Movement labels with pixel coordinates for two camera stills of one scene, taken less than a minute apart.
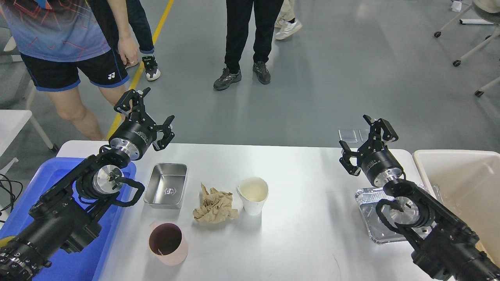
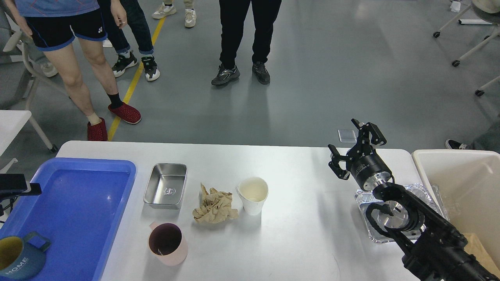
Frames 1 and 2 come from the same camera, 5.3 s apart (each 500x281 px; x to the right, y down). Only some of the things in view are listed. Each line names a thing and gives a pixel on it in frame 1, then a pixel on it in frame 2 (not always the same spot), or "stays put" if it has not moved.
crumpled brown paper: (215, 207) stays put
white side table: (12, 122) stays put
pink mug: (166, 243) stays put
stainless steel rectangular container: (166, 186) stays put
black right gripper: (378, 163) -> (367, 167)
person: (286, 22) -> (167, 8)
